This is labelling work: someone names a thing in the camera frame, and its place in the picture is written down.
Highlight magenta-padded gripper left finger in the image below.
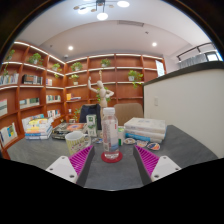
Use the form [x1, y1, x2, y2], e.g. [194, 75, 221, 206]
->
[45, 144, 95, 186]

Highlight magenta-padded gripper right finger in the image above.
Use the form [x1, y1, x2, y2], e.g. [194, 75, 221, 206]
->
[133, 145, 183, 185]

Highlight clear plastic water bottle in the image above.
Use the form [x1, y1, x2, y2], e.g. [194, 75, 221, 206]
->
[100, 107, 120, 161]

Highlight blue orange round sticker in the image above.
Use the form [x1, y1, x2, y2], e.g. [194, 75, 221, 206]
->
[146, 142, 162, 152]

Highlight yellow striped ceramic mug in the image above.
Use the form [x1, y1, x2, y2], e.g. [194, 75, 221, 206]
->
[64, 130, 92, 156]

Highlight dark book stack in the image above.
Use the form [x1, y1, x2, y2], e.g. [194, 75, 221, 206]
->
[51, 122, 89, 140]

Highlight colourful book stack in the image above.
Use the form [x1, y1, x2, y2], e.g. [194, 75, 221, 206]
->
[24, 117, 54, 140]

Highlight flat round red coaster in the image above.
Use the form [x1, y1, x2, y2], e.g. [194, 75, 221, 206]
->
[100, 151, 124, 164]

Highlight tall white green carton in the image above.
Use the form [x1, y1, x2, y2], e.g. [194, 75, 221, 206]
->
[85, 113, 98, 138]

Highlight green and white box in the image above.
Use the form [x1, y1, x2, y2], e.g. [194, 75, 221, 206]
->
[117, 125, 126, 146]

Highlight beige chair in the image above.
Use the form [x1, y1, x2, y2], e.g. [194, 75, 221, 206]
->
[113, 102, 144, 127]

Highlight wooden artist mannequin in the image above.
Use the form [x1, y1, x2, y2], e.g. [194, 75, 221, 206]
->
[87, 75, 115, 116]

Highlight grey curtain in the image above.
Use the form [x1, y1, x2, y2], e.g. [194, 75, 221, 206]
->
[179, 53, 209, 69]

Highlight window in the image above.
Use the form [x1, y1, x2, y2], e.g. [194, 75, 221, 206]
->
[205, 51, 224, 63]

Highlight ceiling lamp with round lights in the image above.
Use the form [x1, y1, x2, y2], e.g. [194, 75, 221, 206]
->
[73, 0, 131, 22]

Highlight wooden wall shelf unit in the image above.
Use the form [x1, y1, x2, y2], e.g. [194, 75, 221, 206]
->
[0, 40, 167, 158]

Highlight black ceiling track rail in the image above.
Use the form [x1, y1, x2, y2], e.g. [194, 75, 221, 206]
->
[176, 41, 218, 61]

